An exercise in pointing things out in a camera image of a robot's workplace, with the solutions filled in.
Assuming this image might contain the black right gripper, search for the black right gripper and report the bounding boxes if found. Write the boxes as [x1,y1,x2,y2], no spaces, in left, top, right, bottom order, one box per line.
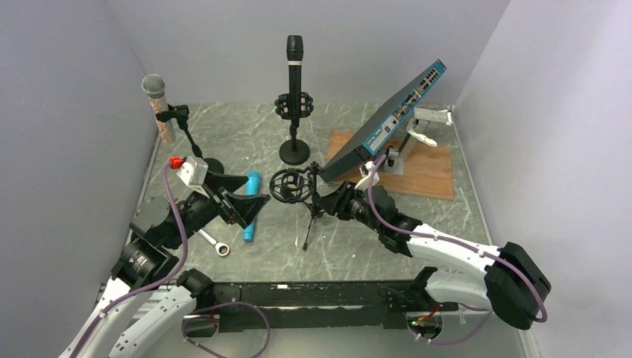
[317,179,383,233]

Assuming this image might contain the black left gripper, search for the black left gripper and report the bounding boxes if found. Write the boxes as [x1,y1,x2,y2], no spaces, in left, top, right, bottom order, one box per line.
[165,169,271,248]

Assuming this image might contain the blue microphone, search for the blue microphone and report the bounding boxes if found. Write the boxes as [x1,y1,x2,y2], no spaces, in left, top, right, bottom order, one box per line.
[242,171,261,242]

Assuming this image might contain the black tripod shock mount stand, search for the black tripod shock mount stand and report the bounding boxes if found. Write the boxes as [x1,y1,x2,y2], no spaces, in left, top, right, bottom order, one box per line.
[269,161,324,251]

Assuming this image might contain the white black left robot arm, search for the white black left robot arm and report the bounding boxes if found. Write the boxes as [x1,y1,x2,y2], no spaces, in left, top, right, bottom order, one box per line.
[61,164,271,357]

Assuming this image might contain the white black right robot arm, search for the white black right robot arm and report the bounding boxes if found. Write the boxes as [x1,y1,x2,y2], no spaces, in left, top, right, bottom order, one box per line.
[315,183,552,330]

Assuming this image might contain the black clip microphone stand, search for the black clip microphone stand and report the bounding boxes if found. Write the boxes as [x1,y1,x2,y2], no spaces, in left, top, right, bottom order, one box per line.
[156,104,224,174]

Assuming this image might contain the black round base stand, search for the black round base stand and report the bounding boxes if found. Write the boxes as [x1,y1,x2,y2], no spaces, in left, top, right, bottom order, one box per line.
[274,92,314,166]

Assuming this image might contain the silver head glitter microphone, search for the silver head glitter microphone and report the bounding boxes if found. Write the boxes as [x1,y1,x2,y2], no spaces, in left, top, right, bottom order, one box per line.
[142,74,176,144]

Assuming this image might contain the black microphone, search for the black microphone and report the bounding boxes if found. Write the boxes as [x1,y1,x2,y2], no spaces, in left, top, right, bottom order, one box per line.
[286,35,304,118]

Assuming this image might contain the silver ratchet wrench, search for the silver ratchet wrench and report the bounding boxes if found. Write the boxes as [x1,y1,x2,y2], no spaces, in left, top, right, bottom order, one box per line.
[197,230,230,257]

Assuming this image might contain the wooden board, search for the wooden board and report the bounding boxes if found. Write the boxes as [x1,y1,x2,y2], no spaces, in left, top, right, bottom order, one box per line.
[326,131,454,201]

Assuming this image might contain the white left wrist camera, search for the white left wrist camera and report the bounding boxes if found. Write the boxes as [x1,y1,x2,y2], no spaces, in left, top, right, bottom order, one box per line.
[177,157,208,186]

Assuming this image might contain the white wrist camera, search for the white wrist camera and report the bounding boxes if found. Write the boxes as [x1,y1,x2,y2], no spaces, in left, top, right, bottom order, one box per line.
[355,161,379,191]
[177,157,208,186]

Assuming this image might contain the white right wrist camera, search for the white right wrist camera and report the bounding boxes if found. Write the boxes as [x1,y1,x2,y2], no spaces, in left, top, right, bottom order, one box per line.
[355,161,379,191]

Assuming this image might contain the blue network switch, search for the blue network switch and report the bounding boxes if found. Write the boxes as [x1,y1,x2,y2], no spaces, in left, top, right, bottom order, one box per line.
[320,59,446,183]

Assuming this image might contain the grey metal bracket stand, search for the grey metal bracket stand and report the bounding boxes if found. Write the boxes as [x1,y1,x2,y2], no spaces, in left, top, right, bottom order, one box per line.
[379,105,455,175]

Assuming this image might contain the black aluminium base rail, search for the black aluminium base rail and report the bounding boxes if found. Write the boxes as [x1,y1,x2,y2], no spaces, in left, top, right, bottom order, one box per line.
[92,280,495,333]

